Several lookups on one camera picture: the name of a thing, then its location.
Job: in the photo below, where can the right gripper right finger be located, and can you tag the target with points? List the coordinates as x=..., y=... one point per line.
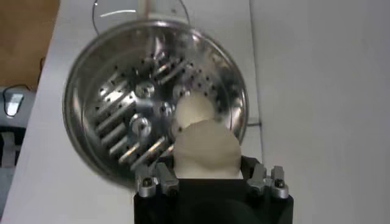
x=259, y=179

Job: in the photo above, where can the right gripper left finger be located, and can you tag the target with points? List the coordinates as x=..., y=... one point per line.
x=166, y=181

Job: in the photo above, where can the white steamed baozi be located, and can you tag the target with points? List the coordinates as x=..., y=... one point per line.
x=195, y=108
x=207, y=149

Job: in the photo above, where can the stainless steel steamer basket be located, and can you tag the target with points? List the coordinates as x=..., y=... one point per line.
x=115, y=106

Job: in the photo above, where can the grey robot torso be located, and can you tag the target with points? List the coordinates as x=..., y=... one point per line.
x=15, y=140

